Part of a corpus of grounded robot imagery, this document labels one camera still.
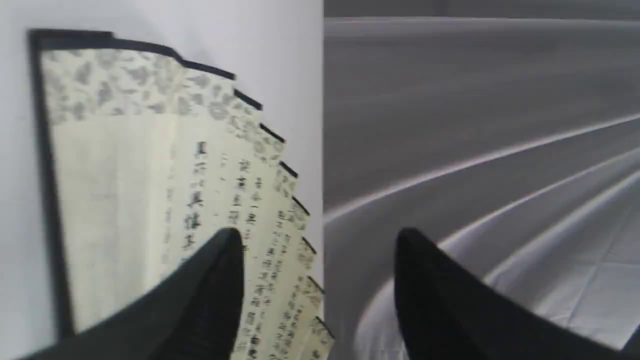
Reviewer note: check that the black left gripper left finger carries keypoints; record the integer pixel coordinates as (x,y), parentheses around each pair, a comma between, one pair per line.
(194,314)

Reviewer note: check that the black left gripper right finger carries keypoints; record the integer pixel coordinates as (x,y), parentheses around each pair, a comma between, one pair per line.
(446,313)

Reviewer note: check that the cream paper folding fan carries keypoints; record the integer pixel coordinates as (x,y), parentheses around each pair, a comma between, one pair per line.
(148,155)

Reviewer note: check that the grey backdrop curtain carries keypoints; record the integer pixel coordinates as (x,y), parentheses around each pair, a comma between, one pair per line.
(507,132)

